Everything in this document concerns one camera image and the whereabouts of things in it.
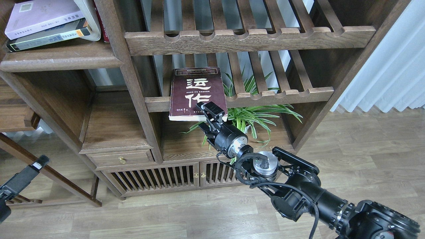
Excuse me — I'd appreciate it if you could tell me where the brass drawer knob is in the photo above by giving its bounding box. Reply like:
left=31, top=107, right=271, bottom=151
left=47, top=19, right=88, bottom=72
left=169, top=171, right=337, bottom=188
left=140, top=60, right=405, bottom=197
left=119, top=156, right=127, bottom=164

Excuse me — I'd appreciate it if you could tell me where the white plant pot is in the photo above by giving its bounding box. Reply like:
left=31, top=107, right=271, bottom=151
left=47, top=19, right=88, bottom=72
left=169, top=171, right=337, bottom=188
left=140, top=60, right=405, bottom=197
left=243, top=124, right=251, bottom=134

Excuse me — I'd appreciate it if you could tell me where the white paperback book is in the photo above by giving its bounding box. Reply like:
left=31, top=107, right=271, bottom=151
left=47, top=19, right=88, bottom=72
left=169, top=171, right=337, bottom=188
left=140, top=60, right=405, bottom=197
left=5, top=0, right=84, bottom=40

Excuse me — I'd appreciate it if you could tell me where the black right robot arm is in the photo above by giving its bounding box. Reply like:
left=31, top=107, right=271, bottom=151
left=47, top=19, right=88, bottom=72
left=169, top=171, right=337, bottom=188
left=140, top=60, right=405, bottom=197
left=197, top=102, right=420, bottom=239

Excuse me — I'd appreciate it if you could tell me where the dark wooden bookshelf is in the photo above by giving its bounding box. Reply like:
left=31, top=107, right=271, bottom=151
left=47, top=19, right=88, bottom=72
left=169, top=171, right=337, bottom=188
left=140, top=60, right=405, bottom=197
left=1, top=0, right=410, bottom=198

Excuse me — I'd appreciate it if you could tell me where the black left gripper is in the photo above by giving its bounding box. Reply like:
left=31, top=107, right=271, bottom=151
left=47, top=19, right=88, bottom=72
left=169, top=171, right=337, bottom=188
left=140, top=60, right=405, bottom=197
left=0, top=155, right=50, bottom=223

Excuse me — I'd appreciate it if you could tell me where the green spider plant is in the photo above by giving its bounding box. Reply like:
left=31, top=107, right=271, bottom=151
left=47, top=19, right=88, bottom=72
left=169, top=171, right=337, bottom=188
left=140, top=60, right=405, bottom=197
left=181, top=66, right=303, bottom=165

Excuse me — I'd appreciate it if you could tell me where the cream paged upright book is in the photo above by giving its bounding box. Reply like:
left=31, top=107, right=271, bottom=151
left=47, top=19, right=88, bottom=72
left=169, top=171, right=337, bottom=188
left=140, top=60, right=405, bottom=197
left=74, top=0, right=102, bottom=41

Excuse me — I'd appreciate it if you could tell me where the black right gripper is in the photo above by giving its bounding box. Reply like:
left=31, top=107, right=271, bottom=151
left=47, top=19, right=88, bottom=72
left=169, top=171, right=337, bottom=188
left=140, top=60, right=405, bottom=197
left=196, top=102, right=249, bottom=159

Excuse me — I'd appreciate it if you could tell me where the red spine upright book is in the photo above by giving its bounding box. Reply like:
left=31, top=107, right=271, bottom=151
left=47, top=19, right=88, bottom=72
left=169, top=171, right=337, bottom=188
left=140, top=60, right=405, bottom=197
left=93, top=0, right=110, bottom=42

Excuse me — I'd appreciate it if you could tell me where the dark red book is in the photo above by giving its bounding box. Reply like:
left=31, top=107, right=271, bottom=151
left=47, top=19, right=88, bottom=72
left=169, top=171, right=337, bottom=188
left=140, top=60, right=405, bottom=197
left=169, top=67, right=228, bottom=121

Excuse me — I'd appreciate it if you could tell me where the white curtain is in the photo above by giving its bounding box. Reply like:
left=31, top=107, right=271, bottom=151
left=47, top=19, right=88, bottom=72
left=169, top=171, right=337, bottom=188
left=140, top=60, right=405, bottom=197
left=331, top=0, right=425, bottom=113

